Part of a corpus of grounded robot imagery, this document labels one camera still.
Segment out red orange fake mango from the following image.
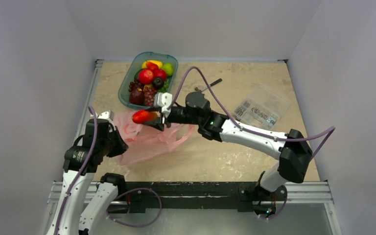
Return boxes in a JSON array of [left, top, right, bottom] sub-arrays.
[[132, 110, 158, 124]]

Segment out green fake avocado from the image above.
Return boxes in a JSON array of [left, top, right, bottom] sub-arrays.
[[134, 69, 143, 80]]

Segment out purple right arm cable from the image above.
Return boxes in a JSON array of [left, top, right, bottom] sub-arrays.
[[168, 66, 336, 221]]

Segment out dark red fake apple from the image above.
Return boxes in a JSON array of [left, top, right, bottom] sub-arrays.
[[129, 88, 145, 105]]

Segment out red fake grape bunch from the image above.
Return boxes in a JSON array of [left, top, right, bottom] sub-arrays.
[[143, 86, 157, 106]]

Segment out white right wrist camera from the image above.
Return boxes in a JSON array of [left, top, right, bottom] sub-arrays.
[[153, 92, 173, 118]]

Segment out yellow fake mango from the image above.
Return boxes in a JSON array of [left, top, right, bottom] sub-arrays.
[[141, 60, 163, 69]]

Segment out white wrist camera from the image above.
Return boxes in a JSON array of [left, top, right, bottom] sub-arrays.
[[153, 92, 173, 118], [95, 110, 115, 129]]

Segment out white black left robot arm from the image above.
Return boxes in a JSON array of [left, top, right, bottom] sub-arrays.
[[47, 117, 128, 235]]

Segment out pink plastic bag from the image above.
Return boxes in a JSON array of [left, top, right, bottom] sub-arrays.
[[113, 111, 196, 165]]

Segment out small black handled hammer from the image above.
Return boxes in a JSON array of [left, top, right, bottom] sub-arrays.
[[194, 78, 223, 93]]

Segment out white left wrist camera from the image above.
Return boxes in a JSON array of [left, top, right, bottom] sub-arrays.
[[95, 110, 115, 129]]

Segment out dark purple grape bunch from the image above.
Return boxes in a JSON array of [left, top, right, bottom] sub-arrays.
[[128, 79, 144, 93]]

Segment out yellow green fake pear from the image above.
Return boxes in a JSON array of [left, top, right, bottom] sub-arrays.
[[161, 63, 174, 76]]

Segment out clear plastic screw box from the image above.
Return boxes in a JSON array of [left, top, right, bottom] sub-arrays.
[[233, 84, 290, 130]]

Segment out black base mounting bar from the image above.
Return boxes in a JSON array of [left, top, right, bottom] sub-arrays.
[[110, 181, 287, 214]]

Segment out green fake grape bunch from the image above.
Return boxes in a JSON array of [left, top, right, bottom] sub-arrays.
[[158, 80, 169, 93]]

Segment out teal plastic basin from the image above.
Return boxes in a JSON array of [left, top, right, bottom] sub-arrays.
[[118, 51, 179, 110]]

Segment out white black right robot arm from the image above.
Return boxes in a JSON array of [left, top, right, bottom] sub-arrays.
[[142, 92, 313, 199]]

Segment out small red fake tomato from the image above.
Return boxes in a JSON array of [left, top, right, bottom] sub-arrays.
[[153, 69, 167, 81]]

